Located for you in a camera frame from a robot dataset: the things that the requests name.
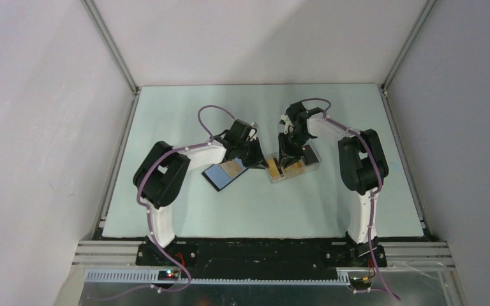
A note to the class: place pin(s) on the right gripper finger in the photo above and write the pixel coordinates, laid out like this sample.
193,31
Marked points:
283,147
290,158

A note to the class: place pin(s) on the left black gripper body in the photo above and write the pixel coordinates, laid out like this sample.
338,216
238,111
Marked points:
246,148

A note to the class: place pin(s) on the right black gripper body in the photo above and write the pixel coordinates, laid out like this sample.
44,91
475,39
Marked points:
296,141

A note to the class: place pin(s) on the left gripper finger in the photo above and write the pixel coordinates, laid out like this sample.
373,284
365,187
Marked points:
247,161
256,157

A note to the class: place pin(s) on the clear plastic card tray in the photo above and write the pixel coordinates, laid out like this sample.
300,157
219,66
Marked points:
306,169

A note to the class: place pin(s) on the black card holder wallet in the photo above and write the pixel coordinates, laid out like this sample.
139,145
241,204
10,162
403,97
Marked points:
217,178

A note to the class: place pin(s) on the orange credit card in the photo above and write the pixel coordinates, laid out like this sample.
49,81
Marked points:
275,174
232,168

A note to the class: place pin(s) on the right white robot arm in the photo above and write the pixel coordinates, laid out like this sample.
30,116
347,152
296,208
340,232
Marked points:
362,163

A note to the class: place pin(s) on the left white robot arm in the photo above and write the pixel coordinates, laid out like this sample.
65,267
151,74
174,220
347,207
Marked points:
161,175

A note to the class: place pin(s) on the orange VIP card in tray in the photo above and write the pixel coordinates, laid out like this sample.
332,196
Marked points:
293,170

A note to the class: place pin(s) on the black credit card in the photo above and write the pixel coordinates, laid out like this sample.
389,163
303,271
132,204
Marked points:
309,158

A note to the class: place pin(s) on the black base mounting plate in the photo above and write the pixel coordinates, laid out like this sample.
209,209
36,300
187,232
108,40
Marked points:
263,259

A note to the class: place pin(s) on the left controller board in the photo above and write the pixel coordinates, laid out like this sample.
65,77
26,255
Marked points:
168,275

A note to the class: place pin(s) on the controller board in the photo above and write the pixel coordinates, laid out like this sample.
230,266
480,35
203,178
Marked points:
361,284
168,275

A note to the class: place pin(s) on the right controller board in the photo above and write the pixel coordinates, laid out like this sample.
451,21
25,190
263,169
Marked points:
361,284

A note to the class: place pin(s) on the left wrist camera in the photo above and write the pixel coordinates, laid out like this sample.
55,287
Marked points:
253,131

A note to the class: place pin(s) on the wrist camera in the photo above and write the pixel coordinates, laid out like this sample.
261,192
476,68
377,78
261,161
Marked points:
253,131
285,121

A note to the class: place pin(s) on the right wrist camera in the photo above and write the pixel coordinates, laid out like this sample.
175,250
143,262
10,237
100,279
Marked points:
285,121

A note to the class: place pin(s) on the left aluminium frame post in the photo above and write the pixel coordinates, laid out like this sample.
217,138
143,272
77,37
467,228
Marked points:
108,40

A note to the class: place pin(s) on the aluminium frame post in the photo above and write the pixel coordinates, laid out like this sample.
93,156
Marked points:
409,42
108,40

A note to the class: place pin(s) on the right aluminium frame post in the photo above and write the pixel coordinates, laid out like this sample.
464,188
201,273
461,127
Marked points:
409,42

